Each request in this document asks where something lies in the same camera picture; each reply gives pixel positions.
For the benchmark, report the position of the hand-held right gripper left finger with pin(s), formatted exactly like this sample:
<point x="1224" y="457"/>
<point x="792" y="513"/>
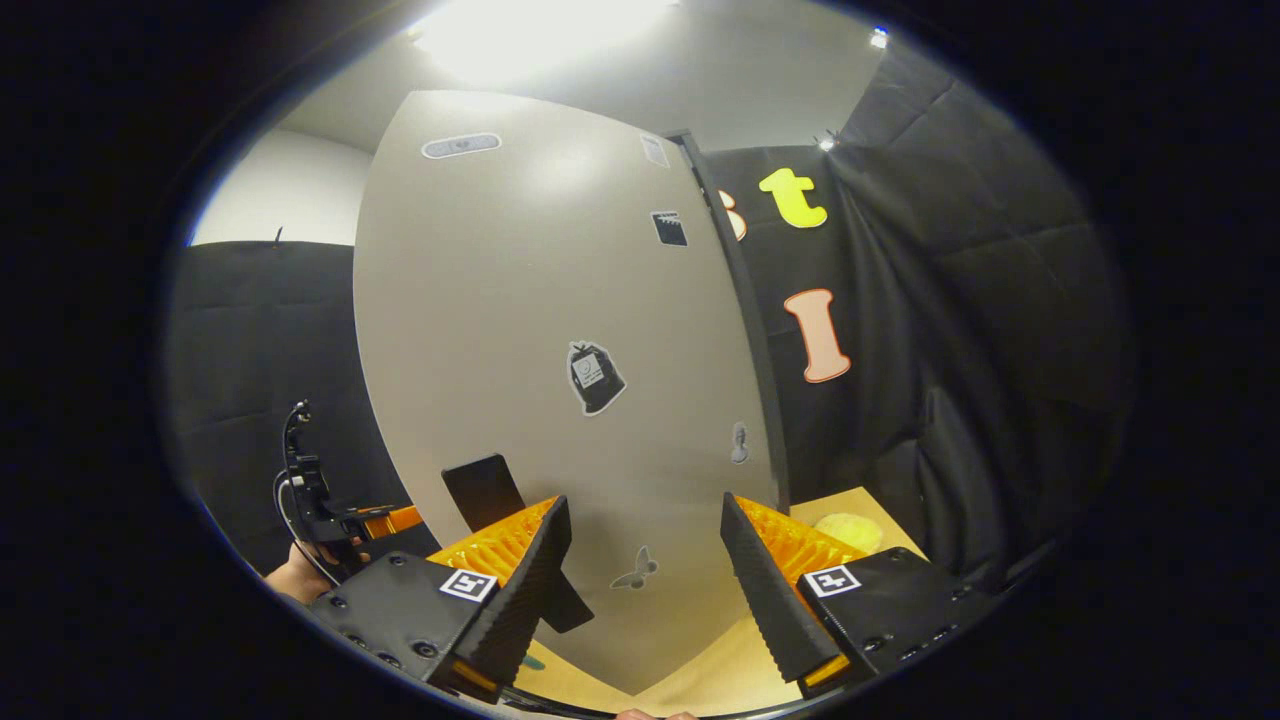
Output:
<point x="515" y="600"/>

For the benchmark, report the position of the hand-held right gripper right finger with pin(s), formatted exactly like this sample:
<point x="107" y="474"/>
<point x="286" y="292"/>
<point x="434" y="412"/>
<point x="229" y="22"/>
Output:
<point x="770" y="600"/>

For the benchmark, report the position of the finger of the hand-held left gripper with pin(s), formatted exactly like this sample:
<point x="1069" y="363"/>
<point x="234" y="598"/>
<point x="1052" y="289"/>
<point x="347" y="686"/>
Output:
<point x="395" y="521"/>

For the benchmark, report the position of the grey cabinet door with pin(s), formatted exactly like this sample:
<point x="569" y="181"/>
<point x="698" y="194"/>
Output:
<point x="520" y="320"/>

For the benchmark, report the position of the yellow plush toy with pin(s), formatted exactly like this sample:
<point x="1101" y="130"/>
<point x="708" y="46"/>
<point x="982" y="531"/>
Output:
<point x="850" y="532"/>

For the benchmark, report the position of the black backdrop cloth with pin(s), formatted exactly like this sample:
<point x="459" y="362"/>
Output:
<point x="950" y="350"/>

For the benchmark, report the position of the small ceiling light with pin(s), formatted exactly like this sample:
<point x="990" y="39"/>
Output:
<point x="878" y="38"/>

